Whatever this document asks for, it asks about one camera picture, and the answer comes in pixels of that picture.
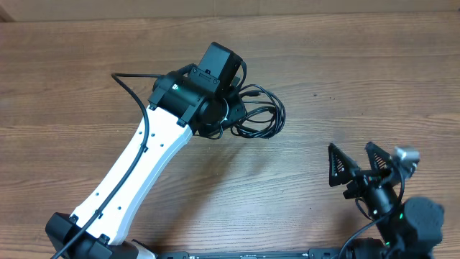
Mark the black usb cable bundle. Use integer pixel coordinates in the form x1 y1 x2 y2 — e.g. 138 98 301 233
211 83 287 140

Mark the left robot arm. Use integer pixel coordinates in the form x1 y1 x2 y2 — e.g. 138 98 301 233
45 42 247 258

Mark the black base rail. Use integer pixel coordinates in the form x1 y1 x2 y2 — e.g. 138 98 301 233
154 247 356 259

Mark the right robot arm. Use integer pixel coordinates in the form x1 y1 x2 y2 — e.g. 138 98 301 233
328 142 444 258

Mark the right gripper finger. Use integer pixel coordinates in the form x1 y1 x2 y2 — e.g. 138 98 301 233
365 142 392 176
328 143 360 187

